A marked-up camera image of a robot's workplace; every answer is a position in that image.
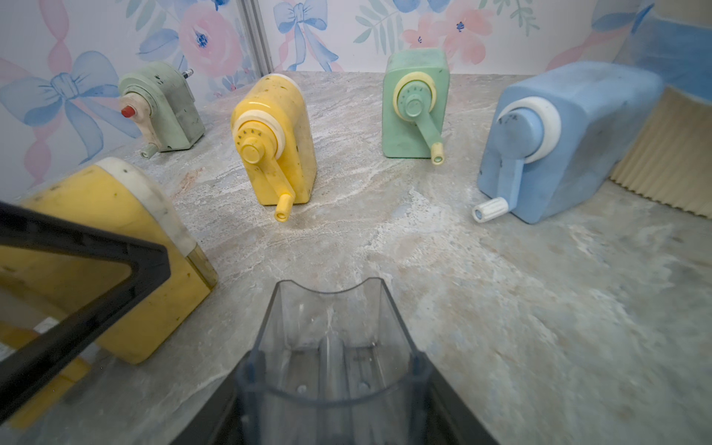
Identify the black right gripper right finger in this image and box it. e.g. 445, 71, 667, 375
424, 366, 498, 445

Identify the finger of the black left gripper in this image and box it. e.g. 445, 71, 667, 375
0, 199, 172, 426

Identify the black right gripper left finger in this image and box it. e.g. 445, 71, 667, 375
171, 366, 246, 445

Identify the yellow pencil sharpener front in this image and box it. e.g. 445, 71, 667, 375
0, 156, 220, 430

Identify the yellow pencil sharpener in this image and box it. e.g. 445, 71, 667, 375
0, 156, 220, 430
231, 73, 317, 223

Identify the clear shavings tray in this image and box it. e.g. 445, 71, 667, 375
238, 277, 433, 444

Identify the pale green pencil sharpener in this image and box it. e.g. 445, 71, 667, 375
119, 61, 205, 159

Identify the yellow pencil sharpener back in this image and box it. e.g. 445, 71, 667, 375
231, 73, 317, 223

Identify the blue pencil sharpener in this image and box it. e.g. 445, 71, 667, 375
473, 61, 665, 224

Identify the cream waste bin with liner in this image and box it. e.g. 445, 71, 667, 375
610, 1, 711, 218

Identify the aluminium corner post left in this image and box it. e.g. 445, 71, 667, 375
235, 0, 274, 77

